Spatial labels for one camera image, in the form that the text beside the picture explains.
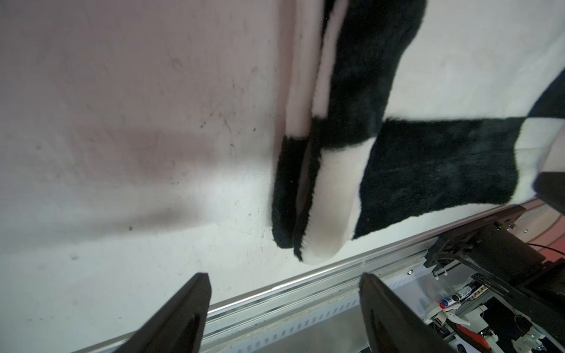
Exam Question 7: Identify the aluminium front rail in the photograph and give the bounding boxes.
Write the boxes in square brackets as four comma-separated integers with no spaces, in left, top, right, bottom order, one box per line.
[70,198,544,353]

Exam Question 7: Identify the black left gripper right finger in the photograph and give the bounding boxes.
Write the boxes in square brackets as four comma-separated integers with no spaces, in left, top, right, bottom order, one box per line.
[359,273,455,353]

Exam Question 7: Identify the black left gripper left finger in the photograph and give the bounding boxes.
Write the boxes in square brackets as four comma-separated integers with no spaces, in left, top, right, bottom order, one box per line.
[116,273,212,353]

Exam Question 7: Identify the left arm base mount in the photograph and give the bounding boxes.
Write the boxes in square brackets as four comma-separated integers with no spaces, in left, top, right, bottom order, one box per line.
[425,206,564,325]

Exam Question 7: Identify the black white checkered pillowcase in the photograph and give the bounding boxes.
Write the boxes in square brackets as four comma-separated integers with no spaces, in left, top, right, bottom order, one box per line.
[272,1,564,264]

